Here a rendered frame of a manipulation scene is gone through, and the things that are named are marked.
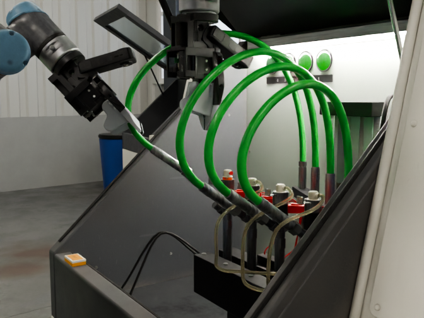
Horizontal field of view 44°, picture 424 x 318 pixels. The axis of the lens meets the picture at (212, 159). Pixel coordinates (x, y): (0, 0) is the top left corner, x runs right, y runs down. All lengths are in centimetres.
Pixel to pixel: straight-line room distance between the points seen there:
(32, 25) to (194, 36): 35
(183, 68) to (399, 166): 41
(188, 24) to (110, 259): 61
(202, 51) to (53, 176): 703
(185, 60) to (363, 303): 49
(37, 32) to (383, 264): 79
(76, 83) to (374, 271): 68
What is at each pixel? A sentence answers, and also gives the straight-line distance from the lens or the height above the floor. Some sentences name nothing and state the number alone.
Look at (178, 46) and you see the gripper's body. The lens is 97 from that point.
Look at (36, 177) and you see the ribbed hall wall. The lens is 784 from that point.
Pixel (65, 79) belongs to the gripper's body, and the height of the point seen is 134.
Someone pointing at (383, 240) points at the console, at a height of 111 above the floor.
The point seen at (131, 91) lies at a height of 131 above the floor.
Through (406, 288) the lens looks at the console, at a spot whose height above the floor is 105.
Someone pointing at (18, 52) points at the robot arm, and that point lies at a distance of 100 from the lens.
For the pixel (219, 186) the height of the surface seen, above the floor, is 116.
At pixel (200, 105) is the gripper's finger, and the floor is 129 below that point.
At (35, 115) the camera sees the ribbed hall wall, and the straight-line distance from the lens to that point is 778.
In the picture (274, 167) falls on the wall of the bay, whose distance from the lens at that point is 137.
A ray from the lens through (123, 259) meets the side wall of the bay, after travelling 133.
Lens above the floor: 130
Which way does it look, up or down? 7 degrees down
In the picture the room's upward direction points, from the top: straight up
